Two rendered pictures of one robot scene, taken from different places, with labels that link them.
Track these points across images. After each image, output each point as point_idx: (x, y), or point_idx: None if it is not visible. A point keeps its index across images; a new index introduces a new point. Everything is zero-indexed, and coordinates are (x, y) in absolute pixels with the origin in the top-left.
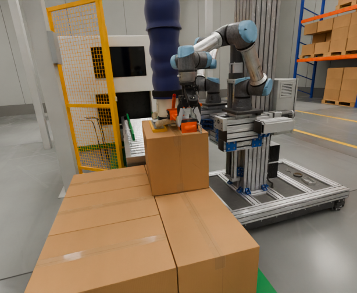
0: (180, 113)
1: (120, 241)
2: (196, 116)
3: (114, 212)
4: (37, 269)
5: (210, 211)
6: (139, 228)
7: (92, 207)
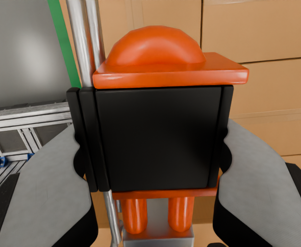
0: (276, 187)
1: (282, 2)
2: (70, 154)
3: (272, 91)
4: None
5: (108, 51)
6: (243, 31)
7: None
